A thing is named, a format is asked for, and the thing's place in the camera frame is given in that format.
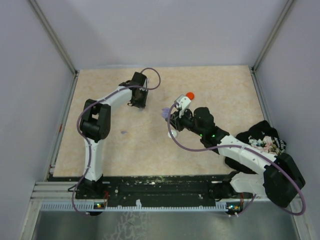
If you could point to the orange round charging case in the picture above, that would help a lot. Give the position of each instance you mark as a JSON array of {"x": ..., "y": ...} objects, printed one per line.
[{"x": 190, "y": 95}]

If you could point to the black floral cloth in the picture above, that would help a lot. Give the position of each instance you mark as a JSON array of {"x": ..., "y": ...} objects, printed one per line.
[{"x": 263, "y": 137}]

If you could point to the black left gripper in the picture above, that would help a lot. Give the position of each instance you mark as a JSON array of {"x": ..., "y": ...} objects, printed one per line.
[{"x": 141, "y": 104}]

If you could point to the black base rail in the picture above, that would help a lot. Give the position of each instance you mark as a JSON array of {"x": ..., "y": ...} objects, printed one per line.
[{"x": 159, "y": 191}]

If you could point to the aluminium frame post right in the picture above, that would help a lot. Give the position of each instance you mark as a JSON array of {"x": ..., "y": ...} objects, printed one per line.
[{"x": 289, "y": 4}]

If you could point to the purple round charging case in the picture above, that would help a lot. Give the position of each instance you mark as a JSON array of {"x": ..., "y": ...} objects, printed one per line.
[{"x": 165, "y": 113}]

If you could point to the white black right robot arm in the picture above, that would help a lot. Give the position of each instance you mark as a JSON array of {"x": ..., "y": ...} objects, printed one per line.
[{"x": 275, "y": 176}]

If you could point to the aluminium frame post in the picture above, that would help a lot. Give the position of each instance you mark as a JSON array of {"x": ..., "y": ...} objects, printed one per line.
[
  {"x": 289, "y": 4},
  {"x": 51, "y": 33}
]

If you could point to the white round charging case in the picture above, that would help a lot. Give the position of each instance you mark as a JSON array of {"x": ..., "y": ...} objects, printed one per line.
[{"x": 172, "y": 134}]

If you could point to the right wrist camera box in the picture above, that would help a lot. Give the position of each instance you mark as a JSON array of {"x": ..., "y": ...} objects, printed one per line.
[{"x": 182, "y": 103}]

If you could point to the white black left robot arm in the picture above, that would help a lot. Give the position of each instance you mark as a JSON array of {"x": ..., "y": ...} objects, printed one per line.
[{"x": 94, "y": 125}]

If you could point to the aluminium frame post left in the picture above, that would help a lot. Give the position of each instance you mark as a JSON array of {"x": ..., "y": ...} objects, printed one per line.
[{"x": 51, "y": 33}]

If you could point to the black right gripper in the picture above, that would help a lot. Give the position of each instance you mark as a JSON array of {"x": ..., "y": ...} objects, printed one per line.
[{"x": 176, "y": 120}]

